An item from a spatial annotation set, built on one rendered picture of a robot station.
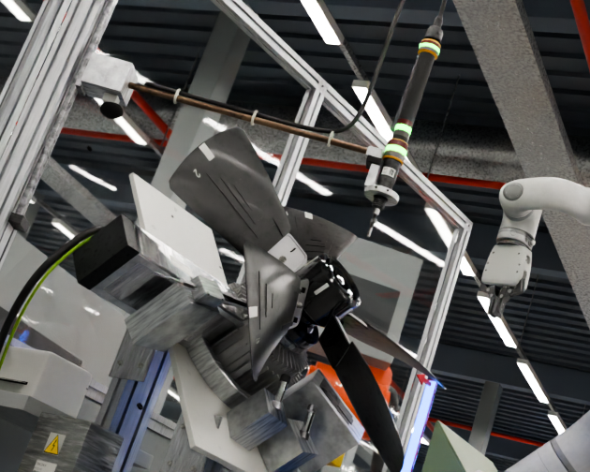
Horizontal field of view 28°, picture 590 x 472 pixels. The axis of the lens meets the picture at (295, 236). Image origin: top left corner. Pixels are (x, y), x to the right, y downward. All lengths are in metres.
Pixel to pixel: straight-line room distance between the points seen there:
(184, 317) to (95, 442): 0.34
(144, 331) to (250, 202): 0.33
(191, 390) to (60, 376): 0.42
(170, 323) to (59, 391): 0.50
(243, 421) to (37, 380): 0.49
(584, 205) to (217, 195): 0.96
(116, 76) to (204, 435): 0.82
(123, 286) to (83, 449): 0.34
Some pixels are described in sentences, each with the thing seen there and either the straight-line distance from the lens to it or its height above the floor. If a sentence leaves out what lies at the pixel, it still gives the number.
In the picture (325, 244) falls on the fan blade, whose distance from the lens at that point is 2.36.
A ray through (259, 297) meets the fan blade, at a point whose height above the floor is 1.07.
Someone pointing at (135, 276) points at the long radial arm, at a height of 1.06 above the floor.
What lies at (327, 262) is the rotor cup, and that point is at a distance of 2.19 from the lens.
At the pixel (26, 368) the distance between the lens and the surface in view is 2.45.
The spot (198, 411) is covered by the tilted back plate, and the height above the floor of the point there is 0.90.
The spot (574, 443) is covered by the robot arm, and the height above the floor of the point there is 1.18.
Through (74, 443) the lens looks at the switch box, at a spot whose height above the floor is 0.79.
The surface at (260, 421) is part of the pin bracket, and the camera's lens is 2.09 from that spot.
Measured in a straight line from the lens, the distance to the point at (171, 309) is 1.98.
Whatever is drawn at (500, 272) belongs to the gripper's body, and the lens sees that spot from 2.73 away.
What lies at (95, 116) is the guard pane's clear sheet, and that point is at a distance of 2.76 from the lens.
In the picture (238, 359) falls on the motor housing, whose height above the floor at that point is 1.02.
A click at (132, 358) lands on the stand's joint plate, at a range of 2.31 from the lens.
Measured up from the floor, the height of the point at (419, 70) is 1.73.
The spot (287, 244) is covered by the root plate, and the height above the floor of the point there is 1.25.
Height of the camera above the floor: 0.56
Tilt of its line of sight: 19 degrees up
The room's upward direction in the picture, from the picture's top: 19 degrees clockwise
